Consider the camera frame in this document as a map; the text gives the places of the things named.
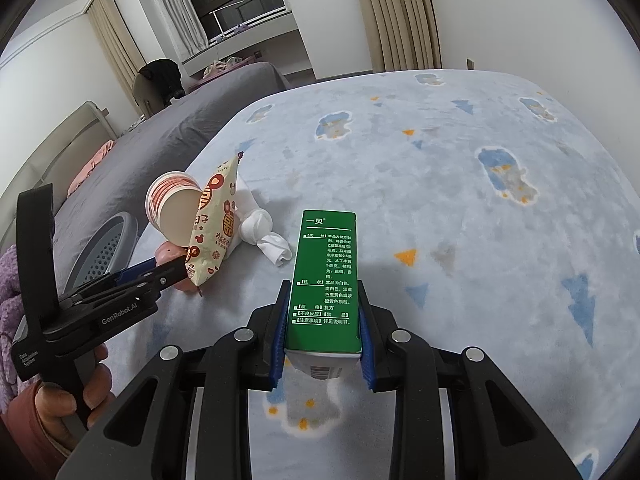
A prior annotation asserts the beige bed headboard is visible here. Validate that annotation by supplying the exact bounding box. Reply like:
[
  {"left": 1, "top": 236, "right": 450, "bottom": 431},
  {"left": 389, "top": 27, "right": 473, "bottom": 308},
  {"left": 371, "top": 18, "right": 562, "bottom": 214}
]
[{"left": 0, "top": 101, "right": 118, "bottom": 233}]

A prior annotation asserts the white desk lamp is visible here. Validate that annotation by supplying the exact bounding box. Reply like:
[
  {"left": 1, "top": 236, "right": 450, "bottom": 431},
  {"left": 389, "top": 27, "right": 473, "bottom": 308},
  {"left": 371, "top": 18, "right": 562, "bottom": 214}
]
[{"left": 211, "top": 0, "right": 246, "bottom": 46}]

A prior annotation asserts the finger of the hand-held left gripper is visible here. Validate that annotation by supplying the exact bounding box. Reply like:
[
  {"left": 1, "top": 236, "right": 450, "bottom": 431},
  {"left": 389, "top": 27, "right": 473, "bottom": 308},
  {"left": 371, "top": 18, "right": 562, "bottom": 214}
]
[
  {"left": 60, "top": 259, "right": 189, "bottom": 311},
  {"left": 112, "top": 257, "right": 158, "bottom": 283}
]

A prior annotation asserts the pink pig toy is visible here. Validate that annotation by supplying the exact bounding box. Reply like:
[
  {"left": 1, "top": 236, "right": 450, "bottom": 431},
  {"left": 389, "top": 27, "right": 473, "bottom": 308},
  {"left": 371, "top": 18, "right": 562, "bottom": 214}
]
[{"left": 155, "top": 241, "right": 198, "bottom": 293}]

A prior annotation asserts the pile of light clothes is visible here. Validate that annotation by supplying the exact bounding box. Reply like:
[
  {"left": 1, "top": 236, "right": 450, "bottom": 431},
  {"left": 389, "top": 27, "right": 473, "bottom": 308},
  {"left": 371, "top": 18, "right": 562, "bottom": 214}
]
[{"left": 202, "top": 56, "right": 253, "bottom": 78}]

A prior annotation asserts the pink pillow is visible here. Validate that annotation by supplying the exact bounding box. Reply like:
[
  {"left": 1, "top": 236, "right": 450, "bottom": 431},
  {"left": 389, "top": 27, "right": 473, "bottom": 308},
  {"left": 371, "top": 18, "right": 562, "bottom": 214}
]
[{"left": 67, "top": 140, "right": 117, "bottom": 196}]

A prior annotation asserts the person's left hand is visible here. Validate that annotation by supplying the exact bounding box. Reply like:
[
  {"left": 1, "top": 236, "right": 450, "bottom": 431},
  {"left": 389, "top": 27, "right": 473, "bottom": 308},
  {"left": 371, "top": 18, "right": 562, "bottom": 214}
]
[{"left": 32, "top": 344, "right": 117, "bottom": 431}]

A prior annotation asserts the grey perforated plastic basket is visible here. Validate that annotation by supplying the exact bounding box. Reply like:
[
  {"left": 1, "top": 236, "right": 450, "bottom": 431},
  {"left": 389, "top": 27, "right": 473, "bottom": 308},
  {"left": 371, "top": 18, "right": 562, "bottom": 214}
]
[{"left": 65, "top": 212, "right": 141, "bottom": 296}]

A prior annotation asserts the light blue printed blanket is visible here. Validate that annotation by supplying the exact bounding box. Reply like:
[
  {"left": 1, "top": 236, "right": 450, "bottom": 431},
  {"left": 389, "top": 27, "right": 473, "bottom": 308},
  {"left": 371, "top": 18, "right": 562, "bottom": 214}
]
[{"left": 107, "top": 67, "right": 640, "bottom": 480}]

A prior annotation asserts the beige chair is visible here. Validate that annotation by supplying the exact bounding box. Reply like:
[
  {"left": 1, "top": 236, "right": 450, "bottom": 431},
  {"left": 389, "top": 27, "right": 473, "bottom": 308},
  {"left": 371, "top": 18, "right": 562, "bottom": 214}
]
[{"left": 132, "top": 71, "right": 166, "bottom": 118}]

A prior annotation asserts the red striped paper cup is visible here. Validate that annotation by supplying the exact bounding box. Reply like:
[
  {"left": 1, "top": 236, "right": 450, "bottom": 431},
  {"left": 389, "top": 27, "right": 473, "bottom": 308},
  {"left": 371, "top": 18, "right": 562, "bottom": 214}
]
[{"left": 145, "top": 171, "right": 207, "bottom": 248}]

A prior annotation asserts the purple fuzzy blanket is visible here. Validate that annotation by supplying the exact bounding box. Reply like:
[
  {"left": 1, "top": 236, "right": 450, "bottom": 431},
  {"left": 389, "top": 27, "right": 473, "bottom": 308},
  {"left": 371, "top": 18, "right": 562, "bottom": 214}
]
[{"left": 0, "top": 245, "right": 31, "bottom": 396}]

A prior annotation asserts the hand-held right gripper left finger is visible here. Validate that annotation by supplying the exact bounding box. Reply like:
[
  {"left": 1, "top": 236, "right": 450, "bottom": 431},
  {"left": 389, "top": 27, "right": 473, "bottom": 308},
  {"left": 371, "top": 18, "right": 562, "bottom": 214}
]
[{"left": 57, "top": 280, "right": 293, "bottom": 480}]

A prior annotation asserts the white tissue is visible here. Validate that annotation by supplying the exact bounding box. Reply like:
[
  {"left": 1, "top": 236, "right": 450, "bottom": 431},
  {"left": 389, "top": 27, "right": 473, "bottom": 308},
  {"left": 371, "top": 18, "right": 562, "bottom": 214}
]
[{"left": 235, "top": 175, "right": 292, "bottom": 267}]

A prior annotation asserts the white sheer curtain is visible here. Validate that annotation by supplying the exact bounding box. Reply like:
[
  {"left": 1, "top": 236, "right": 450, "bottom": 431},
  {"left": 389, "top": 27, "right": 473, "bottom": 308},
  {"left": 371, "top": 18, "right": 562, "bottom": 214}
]
[{"left": 142, "top": 0, "right": 208, "bottom": 61}]

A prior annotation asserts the black jacket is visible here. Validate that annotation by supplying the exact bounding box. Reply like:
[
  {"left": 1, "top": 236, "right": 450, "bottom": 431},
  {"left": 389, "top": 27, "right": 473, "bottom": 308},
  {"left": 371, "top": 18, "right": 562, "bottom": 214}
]
[{"left": 140, "top": 59, "right": 183, "bottom": 106}]

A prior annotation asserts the grey bed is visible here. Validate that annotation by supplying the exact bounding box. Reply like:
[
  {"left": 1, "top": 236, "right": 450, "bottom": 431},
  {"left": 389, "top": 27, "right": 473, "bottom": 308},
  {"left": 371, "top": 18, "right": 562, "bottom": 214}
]
[{"left": 50, "top": 62, "right": 291, "bottom": 281}]

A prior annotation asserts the person's left forearm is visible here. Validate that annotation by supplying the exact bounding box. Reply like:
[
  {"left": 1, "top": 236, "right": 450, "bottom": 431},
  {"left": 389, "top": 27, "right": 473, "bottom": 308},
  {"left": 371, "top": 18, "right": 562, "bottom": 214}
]
[{"left": 0, "top": 400, "right": 76, "bottom": 480}]

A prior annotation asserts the beige curtain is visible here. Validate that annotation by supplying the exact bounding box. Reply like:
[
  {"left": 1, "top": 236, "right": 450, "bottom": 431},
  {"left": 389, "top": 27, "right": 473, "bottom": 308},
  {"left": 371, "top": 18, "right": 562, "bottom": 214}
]
[
  {"left": 87, "top": 0, "right": 146, "bottom": 126},
  {"left": 352, "top": 0, "right": 443, "bottom": 73}
]

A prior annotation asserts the cream and red snack packet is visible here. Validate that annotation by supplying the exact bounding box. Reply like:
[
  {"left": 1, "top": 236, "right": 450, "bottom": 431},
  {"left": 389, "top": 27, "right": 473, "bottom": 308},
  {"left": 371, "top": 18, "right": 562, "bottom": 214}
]
[{"left": 185, "top": 152, "right": 241, "bottom": 291}]

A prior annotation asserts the white bay window ledge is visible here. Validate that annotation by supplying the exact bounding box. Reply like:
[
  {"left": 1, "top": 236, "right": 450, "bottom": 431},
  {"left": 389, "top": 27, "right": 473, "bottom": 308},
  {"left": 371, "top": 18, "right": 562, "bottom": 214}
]
[{"left": 182, "top": 10, "right": 306, "bottom": 81}]

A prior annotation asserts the pink laundry basket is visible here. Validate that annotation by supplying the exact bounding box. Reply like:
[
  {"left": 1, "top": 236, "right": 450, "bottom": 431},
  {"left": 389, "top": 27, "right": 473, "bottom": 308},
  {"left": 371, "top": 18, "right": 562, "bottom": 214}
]
[{"left": 192, "top": 52, "right": 263, "bottom": 92}]

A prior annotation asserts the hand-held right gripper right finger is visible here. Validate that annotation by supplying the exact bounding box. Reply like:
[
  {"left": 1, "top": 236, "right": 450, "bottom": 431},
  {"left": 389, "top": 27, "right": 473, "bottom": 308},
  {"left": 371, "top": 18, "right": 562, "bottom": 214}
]
[{"left": 356, "top": 282, "right": 583, "bottom": 480}]

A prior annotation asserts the green cardboard box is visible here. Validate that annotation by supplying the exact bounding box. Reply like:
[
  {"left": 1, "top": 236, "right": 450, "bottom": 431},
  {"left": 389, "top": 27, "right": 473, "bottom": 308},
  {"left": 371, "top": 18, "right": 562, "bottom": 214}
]
[{"left": 282, "top": 210, "right": 363, "bottom": 382}]

